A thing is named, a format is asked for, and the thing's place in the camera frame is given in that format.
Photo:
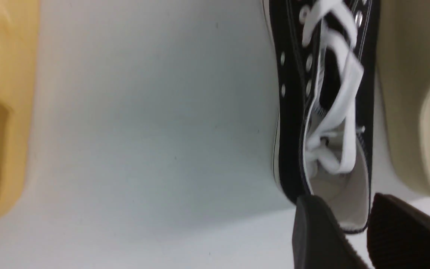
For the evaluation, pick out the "black canvas sneaker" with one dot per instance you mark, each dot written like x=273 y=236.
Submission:
x=325 y=52

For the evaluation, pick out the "olive green slipper left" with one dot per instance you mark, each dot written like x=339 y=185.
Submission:
x=403 y=60

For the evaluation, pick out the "yellow ribbed slipper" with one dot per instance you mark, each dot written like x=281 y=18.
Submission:
x=19 y=27

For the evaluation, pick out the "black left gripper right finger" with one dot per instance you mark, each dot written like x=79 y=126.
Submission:
x=398 y=235

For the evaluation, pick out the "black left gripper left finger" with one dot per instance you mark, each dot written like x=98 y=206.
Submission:
x=317 y=239

